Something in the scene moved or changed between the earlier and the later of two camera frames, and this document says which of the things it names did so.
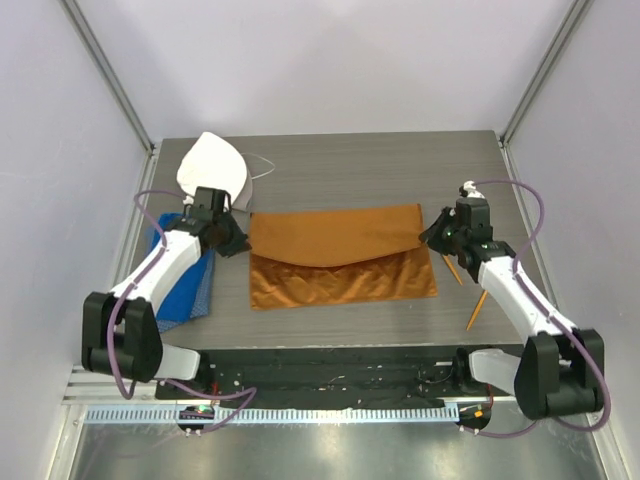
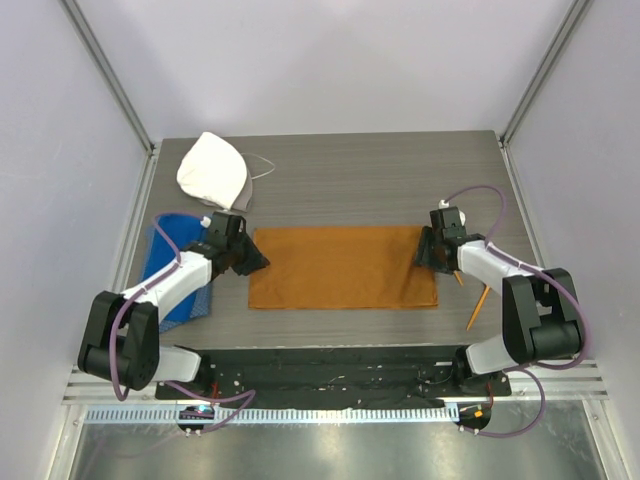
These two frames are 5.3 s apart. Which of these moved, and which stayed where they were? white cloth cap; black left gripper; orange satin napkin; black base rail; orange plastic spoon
Moved: orange satin napkin; black left gripper
Stayed: black base rail; white cloth cap; orange plastic spoon
